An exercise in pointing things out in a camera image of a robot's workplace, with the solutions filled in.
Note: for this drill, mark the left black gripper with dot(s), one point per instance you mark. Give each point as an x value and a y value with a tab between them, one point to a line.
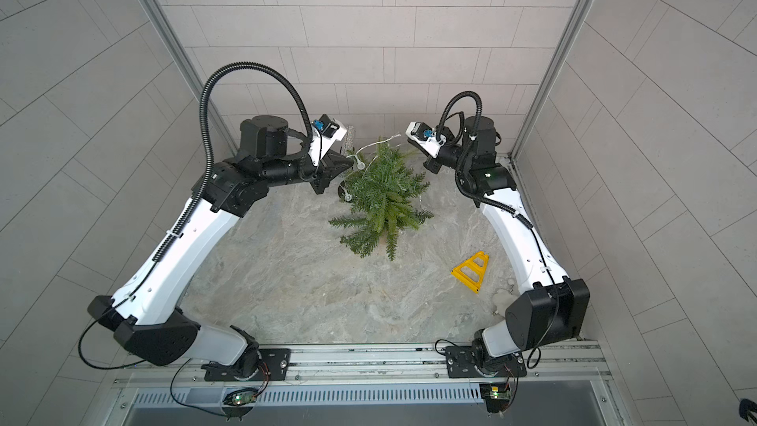
325	174

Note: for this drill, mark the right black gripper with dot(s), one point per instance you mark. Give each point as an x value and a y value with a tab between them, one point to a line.
437	164

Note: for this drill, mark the clear string lights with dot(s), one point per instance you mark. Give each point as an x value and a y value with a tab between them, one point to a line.
361	159

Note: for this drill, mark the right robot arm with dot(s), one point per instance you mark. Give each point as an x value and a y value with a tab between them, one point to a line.
551	305

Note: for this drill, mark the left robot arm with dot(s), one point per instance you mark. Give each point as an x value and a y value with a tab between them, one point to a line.
144	314

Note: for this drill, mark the small green christmas tree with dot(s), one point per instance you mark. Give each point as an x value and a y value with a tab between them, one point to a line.
382	206

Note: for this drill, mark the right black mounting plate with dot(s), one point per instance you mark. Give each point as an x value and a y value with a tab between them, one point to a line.
469	362

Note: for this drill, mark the black mounting plate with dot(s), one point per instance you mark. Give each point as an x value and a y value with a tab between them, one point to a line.
469	362
255	365

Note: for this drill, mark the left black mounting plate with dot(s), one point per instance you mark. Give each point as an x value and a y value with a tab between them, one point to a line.
255	365

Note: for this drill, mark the right green circuit board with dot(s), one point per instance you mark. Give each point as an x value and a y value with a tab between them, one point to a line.
497	398

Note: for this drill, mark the green circuit board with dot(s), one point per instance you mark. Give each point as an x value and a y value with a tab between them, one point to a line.
241	398
497	398

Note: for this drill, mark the left green circuit board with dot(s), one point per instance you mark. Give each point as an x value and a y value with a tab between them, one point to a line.
241	398

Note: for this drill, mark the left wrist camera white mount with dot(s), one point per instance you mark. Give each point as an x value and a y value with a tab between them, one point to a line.
326	132

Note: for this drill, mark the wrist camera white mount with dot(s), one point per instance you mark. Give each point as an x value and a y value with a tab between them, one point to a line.
425	138
326	132

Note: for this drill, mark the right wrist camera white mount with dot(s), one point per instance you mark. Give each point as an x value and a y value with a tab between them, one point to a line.
425	138

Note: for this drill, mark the yellow plastic triangle frame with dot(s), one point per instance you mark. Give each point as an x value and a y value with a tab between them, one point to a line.
471	272

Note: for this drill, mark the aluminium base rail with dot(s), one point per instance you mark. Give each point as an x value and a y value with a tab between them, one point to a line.
370	384

